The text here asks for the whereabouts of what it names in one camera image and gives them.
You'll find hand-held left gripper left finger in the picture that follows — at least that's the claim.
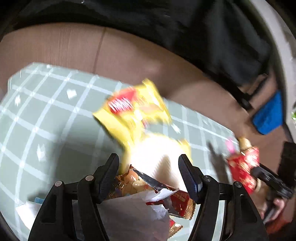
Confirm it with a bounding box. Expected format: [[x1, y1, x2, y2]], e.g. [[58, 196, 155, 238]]
[[28, 153, 120, 241]]

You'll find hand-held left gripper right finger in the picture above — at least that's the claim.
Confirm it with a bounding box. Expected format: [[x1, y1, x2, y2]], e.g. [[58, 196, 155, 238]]
[[178, 154, 270, 241]]

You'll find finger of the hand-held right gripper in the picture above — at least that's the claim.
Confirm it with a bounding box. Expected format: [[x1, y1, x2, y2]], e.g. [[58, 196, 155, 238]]
[[250, 162, 295, 200]]

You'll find gold red foil packet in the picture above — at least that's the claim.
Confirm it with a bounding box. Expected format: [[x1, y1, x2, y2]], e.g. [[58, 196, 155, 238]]
[[107, 164, 197, 235]]

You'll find large red snack packet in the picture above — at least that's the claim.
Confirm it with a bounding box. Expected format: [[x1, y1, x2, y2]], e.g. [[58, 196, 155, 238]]
[[227, 137, 263, 195]]

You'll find white paper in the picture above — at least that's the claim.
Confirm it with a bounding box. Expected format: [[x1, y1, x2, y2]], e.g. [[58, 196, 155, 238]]
[[97, 189, 179, 241]]

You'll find yellow snack packet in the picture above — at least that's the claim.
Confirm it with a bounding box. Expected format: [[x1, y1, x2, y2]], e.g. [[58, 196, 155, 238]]
[[92, 79, 193, 193]]

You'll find person's right hand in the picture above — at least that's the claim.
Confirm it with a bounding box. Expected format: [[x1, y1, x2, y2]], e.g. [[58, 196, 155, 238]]
[[259, 197, 289, 225]]

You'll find blue towel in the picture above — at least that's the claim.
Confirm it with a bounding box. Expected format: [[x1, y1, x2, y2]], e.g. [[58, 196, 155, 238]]
[[252, 90, 284, 135]]

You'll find white paper scrap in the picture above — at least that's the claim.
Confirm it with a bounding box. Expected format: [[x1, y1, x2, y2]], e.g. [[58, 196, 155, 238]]
[[16, 197, 46, 235]]

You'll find green checkered tablecloth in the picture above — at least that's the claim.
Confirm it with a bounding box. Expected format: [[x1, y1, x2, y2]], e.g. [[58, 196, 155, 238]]
[[0, 61, 234, 241]]

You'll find brown kitchen counter cabinet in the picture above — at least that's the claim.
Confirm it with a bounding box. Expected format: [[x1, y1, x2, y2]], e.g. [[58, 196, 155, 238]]
[[0, 0, 296, 167]]

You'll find black fabric bag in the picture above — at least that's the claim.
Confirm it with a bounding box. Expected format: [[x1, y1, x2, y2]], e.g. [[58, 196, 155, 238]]
[[0, 0, 278, 111]]

